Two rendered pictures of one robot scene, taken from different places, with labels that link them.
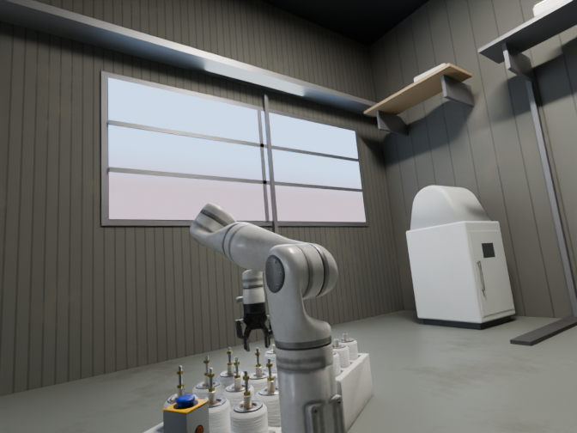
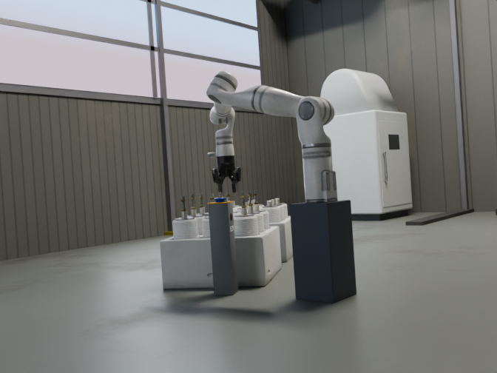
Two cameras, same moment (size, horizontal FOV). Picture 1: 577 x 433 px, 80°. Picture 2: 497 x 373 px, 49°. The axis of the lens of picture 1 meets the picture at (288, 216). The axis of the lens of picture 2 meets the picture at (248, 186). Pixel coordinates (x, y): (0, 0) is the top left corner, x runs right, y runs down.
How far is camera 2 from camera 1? 1.24 m
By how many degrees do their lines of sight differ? 18
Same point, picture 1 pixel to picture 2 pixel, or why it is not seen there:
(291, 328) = (316, 136)
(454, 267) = (360, 158)
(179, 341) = (61, 232)
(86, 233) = not seen: outside the picture
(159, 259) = (35, 135)
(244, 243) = (272, 97)
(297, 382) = (318, 161)
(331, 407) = (332, 174)
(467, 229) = (376, 118)
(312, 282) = (325, 115)
